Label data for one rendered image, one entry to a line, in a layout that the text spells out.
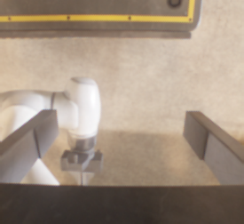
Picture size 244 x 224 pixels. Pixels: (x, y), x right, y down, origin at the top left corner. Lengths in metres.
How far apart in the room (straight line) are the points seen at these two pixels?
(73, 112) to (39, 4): 0.29
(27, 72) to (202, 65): 0.84
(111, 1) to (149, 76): 0.43
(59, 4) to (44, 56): 0.40
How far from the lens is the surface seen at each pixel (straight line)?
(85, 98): 0.45
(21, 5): 0.56
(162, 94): 0.85
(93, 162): 0.56
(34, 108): 0.46
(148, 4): 0.50
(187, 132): 0.16
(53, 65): 0.87
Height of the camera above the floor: 0.80
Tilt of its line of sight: 73 degrees down
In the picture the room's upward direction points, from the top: 180 degrees clockwise
